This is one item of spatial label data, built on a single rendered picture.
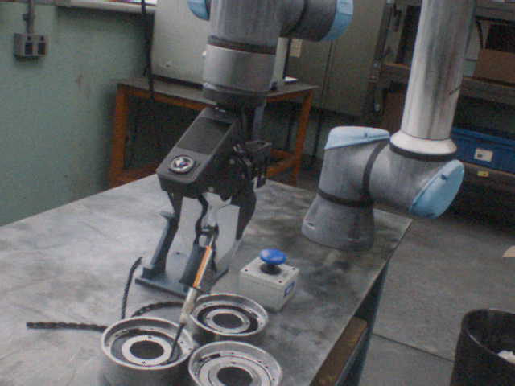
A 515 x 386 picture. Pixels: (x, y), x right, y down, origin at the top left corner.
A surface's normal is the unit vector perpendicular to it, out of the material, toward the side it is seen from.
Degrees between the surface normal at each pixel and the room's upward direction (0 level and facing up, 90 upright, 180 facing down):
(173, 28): 90
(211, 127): 31
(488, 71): 83
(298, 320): 0
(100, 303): 0
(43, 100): 90
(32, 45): 90
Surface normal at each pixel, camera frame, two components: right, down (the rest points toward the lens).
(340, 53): -0.41, 0.22
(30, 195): 0.90, 0.26
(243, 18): -0.05, 0.30
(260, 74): 0.64, 0.33
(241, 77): 0.16, 0.33
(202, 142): -0.07, -0.69
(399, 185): -0.68, 0.24
